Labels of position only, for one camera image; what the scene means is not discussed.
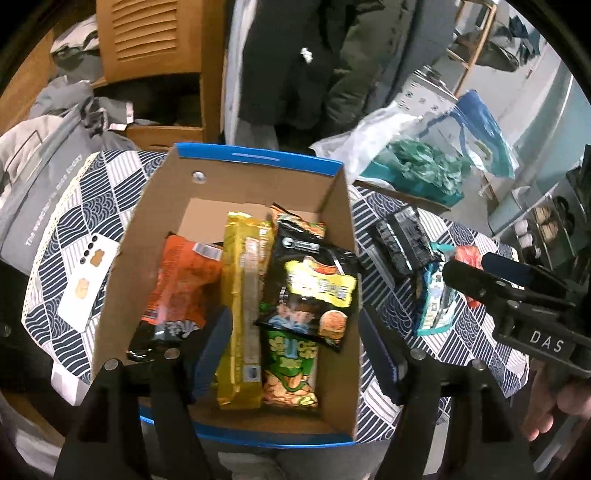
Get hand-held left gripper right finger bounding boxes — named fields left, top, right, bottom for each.
left=360, top=307, right=539, bottom=480

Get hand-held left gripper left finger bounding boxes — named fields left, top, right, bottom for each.
left=54, top=307, right=234, bottom=480

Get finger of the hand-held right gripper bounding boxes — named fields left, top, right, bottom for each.
left=442, top=260, right=532, bottom=315
left=480, top=252, right=578, bottom=297

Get red snack packet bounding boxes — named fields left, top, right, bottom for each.
left=454, top=246, right=484, bottom=308

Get teal snack packet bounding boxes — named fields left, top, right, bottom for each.
left=414, top=244, right=461, bottom=336

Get long yellow chip packet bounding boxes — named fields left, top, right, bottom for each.
left=215, top=211, right=276, bottom=411

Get green pea snack packet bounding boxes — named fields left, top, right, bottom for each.
left=259, top=325, right=321, bottom=410

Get black burger snack packet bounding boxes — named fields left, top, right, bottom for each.
left=254, top=217, right=362, bottom=352

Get orange and green snack packet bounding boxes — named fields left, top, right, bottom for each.
left=270, top=203, right=327, bottom=239

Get blue cardboard box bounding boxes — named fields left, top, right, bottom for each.
left=90, top=143, right=364, bottom=449

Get person's right hand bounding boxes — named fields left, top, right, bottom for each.
left=521, top=360, right=579, bottom=442

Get rows of shoes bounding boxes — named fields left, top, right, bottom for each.
left=515, top=196, right=578, bottom=259

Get shoe rack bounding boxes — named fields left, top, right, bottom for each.
left=489, top=145, right=591, bottom=278

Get teal box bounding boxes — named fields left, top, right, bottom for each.
left=360, top=161, right=465, bottom=207

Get white sticker card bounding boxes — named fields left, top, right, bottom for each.
left=59, top=235, right=123, bottom=334

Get blue plastic bag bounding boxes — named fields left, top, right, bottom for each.
left=442, top=90, right=521, bottom=182

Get white plastic bag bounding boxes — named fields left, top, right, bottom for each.
left=309, top=99, right=445, bottom=175

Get navy patterned tablecloth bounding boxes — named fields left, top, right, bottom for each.
left=21, top=150, right=530, bottom=426

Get dark bag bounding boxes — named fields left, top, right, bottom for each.
left=485, top=18, right=551, bottom=73

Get wooden shelf rack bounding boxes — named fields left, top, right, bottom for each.
left=447, top=0, right=500, bottom=99

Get wooden wardrobe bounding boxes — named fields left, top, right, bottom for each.
left=91, top=69, right=207, bottom=149

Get olive coat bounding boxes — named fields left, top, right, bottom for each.
left=323, top=0, right=417, bottom=136

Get grey printed tote bag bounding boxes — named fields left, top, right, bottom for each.
left=0, top=99, right=140, bottom=278

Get dark blue coat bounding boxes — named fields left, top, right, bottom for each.
left=402, top=0, right=459, bottom=66

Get white shirt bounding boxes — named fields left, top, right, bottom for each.
left=223, top=0, right=251, bottom=140

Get black coat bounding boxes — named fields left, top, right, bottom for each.
left=240, top=0, right=352, bottom=126

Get white garment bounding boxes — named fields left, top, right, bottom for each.
left=0, top=115, right=70, bottom=185

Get grey clothes pile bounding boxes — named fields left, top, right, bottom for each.
left=30, top=76, right=136, bottom=136

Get wooden louvered door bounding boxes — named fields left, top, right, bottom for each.
left=95, top=0, right=228, bottom=87

